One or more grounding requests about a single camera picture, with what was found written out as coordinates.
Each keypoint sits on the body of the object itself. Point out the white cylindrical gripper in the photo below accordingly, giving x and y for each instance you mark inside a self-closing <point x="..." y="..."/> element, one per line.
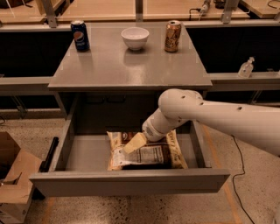
<point x="150" y="130"/>

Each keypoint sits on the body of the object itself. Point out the brown chip bag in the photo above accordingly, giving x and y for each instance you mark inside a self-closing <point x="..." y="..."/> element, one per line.
<point x="165" y="154"/>

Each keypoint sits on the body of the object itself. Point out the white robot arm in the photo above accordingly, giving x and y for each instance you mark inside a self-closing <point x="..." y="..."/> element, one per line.
<point x="255" y="125"/>

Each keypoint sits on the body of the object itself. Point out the grey open top drawer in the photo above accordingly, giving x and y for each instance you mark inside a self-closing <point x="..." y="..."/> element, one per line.
<point x="79" y="165"/>

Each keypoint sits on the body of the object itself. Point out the grey cabinet counter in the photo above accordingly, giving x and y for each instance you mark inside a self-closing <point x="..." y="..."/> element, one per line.
<point x="109" y="67"/>

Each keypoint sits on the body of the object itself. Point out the white ceramic bowl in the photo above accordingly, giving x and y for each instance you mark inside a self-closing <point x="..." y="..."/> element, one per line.
<point x="135" y="38"/>

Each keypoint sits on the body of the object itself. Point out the gold soda can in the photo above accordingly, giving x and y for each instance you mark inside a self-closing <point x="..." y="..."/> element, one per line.
<point x="172" y="35"/>

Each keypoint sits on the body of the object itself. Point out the blue Pepsi can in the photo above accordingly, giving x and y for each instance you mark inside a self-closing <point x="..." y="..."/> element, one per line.
<point x="80" y="35"/>

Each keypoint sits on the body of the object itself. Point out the brown cardboard box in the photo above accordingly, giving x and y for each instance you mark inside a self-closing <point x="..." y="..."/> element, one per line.
<point x="16" y="166"/>

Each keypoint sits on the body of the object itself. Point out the clear sanitizer pump bottle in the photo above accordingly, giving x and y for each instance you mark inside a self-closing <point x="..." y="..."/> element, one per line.
<point x="246" y="68"/>

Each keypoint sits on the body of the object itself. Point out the grey right rail shelf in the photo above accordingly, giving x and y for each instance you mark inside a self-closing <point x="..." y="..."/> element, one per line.
<point x="256" y="82"/>

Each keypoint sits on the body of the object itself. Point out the grey rail shelf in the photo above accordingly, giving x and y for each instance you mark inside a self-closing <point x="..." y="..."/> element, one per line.
<point x="25" y="86"/>
<point x="256" y="82"/>

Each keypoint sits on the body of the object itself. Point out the grey left rail shelf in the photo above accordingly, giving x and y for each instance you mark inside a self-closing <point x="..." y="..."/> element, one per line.
<point x="25" y="86"/>

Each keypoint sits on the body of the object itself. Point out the white tool with cable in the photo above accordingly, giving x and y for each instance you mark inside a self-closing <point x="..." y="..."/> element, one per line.
<point x="202" y="10"/>

